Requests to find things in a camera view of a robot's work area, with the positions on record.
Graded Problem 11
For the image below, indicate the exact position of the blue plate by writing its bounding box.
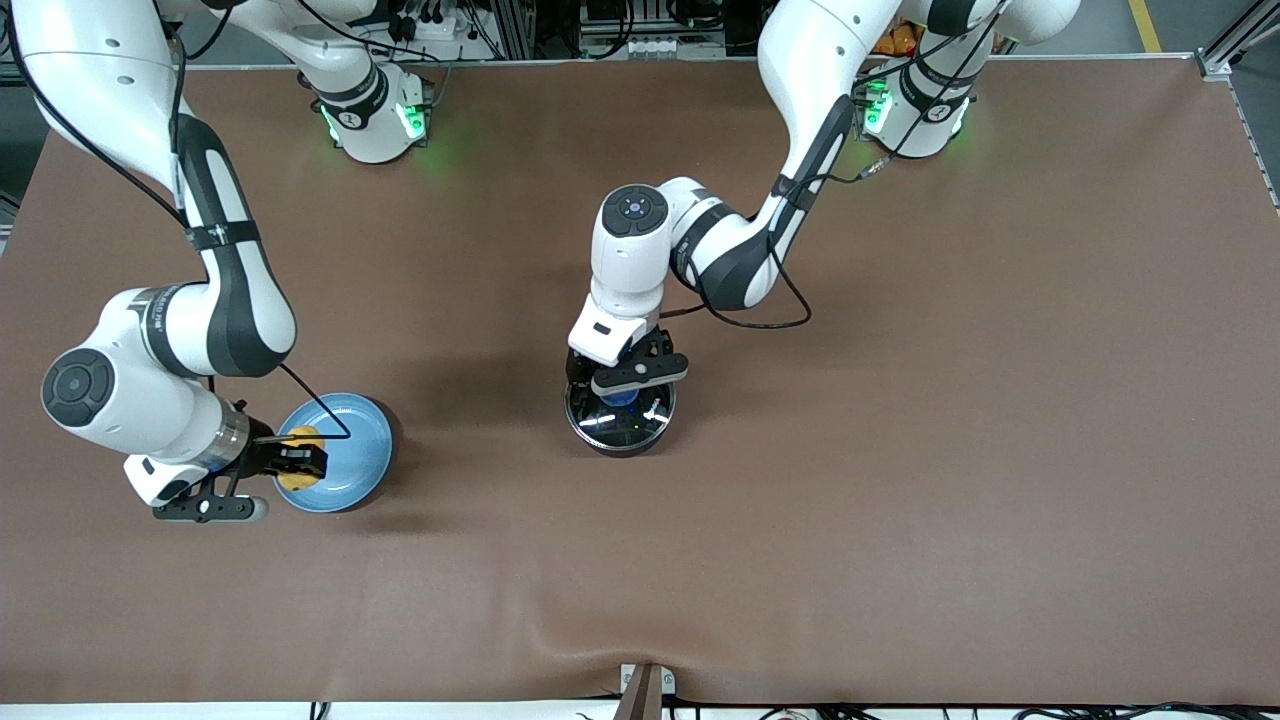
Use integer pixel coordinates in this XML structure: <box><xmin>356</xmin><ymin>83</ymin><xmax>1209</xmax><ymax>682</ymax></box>
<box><xmin>269</xmin><ymin>392</ymin><xmax>395</xmax><ymax>515</ymax></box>

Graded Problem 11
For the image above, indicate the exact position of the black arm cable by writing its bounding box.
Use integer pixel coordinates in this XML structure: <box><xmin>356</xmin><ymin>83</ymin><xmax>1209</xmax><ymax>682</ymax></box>
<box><xmin>660</xmin><ymin>20</ymin><xmax>1001</xmax><ymax>331</ymax></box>
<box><xmin>0</xmin><ymin>0</ymin><xmax>353</xmax><ymax>443</ymax></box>

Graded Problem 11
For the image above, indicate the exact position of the aluminium frame rail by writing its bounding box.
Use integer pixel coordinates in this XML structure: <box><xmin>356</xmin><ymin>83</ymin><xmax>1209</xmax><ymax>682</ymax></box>
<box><xmin>1195</xmin><ymin>0</ymin><xmax>1280</xmax><ymax>83</ymax></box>

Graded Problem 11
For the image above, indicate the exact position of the white power strip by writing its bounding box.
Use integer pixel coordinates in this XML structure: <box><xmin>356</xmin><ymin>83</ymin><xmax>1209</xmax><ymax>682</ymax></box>
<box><xmin>392</xmin><ymin>8</ymin><xmax>473</xmax><ymax>43</ymax></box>

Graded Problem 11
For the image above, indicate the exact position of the yellow potato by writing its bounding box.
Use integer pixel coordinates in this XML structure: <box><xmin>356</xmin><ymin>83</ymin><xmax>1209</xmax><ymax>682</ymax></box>
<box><xmin>275</xmin><ymin>425</ymin><xmax>324</xmax><ymax>492</ymax></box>

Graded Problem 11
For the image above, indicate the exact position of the brown table mat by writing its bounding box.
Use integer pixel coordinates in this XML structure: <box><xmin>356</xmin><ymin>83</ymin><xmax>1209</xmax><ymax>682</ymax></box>
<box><xmin>0</xmin><ymin>55</ymin><xmax>1280</xmax><ymax>707</ymax></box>

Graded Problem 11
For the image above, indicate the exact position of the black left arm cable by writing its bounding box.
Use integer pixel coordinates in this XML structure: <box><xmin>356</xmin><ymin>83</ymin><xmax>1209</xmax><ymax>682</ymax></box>
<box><xmin>660</xmin><ymin>20</ymin><xmax>1001</xmax><ymax>331</ymax></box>

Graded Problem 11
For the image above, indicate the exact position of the glass lid with blue knob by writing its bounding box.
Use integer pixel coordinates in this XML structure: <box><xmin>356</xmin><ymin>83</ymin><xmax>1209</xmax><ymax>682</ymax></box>
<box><xmin>566</xmin><ymin>347</ymin><xmax>676</xmax><ymax>451</ymax></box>

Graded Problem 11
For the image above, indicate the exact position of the black pot with blue handle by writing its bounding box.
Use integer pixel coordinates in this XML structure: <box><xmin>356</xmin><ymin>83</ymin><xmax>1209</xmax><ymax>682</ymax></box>
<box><xmin>564</xmin><ymin>345</ymin><xmax>678</xmax><ymax>459</ymax></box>

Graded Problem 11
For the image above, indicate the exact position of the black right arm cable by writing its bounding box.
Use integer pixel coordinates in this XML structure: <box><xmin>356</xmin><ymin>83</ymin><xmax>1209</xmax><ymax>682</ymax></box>
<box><xmin>0</xmin><ymin>0</ymin><xmax>353</xmax><ymax>443</ymax></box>

